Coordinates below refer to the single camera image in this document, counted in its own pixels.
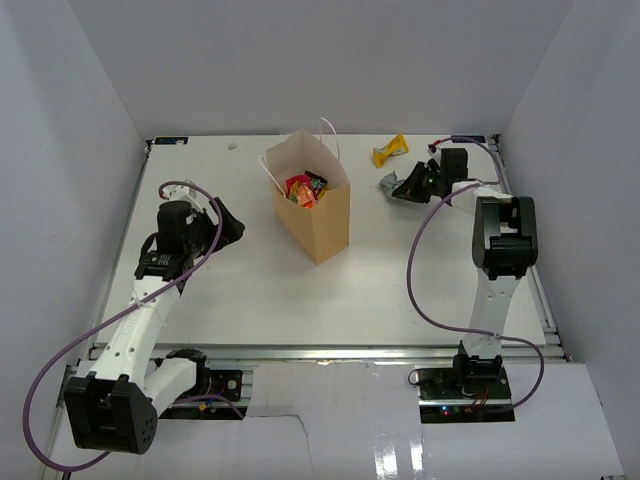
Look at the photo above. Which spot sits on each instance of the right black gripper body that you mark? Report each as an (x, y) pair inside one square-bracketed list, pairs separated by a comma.
[(436, 178)]

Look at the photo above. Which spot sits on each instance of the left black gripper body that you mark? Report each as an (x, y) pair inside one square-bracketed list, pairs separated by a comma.
[(205, 235)]

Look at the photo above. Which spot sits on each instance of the silver wrapper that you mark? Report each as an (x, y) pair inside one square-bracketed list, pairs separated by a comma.
[(389, 183)]

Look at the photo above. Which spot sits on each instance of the small yellow candy wrapper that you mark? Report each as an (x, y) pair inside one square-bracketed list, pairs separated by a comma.
[(395, 147)]

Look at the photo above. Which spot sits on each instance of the orange fruit candy bag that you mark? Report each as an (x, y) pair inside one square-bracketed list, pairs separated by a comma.
[(302, 196)]

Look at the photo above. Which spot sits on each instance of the small magenta wrapper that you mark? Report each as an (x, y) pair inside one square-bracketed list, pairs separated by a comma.
[(301, 178)]

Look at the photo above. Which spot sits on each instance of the purple M&M's packet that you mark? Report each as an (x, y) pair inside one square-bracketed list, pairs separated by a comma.
[(317, 183)]

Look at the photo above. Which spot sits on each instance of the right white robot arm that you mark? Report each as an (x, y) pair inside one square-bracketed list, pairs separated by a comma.
[(504, 247)]

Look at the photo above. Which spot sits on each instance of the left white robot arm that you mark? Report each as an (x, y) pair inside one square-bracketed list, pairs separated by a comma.
[(115, 407)]

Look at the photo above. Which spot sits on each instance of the brown paper bag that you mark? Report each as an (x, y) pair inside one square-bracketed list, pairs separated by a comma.
[(324, 230)]

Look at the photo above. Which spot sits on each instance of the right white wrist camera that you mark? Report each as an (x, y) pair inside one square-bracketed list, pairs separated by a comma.
[(436, 155)]

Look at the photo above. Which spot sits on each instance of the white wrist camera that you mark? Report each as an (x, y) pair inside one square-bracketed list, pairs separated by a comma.
[(177, 192), (436, 155)]

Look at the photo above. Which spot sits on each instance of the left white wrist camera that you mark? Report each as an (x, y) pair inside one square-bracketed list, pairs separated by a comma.
[(177, 192)]

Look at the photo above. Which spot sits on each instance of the aluminium front rail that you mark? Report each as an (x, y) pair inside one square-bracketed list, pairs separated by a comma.
[(322, 353)]

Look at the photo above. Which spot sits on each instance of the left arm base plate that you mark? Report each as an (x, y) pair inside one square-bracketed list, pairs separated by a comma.
[(221, 399)]

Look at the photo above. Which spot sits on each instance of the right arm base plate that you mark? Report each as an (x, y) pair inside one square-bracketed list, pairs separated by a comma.
[(442, 399)]

